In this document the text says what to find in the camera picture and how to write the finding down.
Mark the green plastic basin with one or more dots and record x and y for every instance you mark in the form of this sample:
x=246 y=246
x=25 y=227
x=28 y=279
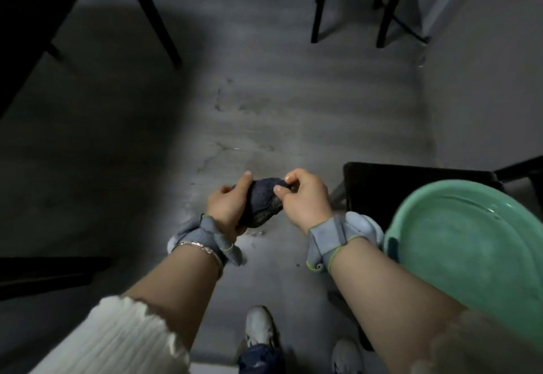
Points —
x=471 y=250

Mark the white right shoe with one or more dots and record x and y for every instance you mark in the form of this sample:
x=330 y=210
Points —
x=348 y=356

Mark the person's left forearm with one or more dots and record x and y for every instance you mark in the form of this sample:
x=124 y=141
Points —
x=178 y=289

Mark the person's right thumb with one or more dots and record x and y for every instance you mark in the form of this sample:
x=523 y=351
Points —
x=283 y=191

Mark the person's right hand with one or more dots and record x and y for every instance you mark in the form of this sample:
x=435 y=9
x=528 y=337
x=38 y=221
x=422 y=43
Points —
x=309 y=202

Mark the white ribbed sleeve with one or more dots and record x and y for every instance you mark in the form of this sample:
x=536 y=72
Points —
x=488 y=344
x=114 y=339

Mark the blue jeans leg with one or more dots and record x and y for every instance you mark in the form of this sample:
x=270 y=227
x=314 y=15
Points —
x=261 y=361

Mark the person's right forearm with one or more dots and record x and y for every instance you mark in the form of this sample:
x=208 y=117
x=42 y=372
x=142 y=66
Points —
x=381 y=297

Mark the black furniture bar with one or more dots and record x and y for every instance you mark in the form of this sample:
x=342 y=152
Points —
x=46 y=276

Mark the dark blue wet cloth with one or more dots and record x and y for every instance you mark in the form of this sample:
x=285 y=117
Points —
x=262 y=202

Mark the white left shoe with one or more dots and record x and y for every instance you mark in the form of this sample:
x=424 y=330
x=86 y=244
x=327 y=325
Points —
x=261 y=327

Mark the white ribbed left sleeve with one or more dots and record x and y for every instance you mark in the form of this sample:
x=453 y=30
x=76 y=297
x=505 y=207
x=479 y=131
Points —
x=114 y=339

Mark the white shoe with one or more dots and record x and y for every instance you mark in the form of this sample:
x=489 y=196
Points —
x=348 y=356
x=261 y=327

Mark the black table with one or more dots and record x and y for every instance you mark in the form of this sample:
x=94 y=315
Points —
x=29 y=13

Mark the black stool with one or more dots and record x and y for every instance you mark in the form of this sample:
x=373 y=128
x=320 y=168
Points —
x=381 y=187

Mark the white ribbed right sleeve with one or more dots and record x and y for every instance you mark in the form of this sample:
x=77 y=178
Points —
x=488 y=344

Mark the person's left thumb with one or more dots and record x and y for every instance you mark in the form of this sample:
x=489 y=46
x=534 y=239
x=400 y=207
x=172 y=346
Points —
x=245 y=182

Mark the person's left hand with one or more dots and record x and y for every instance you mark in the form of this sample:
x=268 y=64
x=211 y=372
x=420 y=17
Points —
x=222 y=208

